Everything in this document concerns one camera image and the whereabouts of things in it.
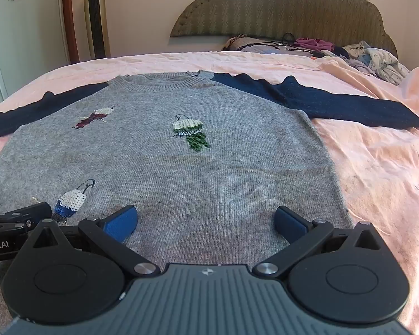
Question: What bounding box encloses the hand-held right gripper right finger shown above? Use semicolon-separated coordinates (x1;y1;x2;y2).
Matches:
253;205;389;280

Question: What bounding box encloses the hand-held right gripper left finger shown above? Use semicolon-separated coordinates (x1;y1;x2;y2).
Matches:
27;205;161;280

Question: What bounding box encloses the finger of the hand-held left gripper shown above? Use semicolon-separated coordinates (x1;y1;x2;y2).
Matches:
0;202;53;231

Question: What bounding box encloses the grey sweater with navy sleeves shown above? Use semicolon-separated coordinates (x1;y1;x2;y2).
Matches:
0;71;419;325

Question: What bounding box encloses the pile of light printed clothes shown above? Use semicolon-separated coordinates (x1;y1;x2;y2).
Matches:
342;40;411;85

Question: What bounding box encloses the pink blanket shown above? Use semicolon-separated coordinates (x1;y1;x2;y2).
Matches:
0;52;419;335

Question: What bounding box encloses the floral glass wardrobe door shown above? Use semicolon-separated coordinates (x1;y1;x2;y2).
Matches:
0;0;72;112

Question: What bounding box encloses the dark navy cloth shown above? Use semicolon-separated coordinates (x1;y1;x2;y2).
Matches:
321;46;350;59

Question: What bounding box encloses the purple cloth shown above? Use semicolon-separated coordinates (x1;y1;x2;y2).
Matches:
293;37;336;52

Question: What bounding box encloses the gold tower fan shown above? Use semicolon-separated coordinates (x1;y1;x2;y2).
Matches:
83;0;111;60

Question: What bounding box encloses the olive padded headboard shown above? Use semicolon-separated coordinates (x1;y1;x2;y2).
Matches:
170;0;398;58

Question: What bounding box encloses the black cable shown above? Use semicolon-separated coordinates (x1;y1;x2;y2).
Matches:
235;33;322;57

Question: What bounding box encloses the brown wooden door frame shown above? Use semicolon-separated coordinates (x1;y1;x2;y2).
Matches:
58;0;80;64

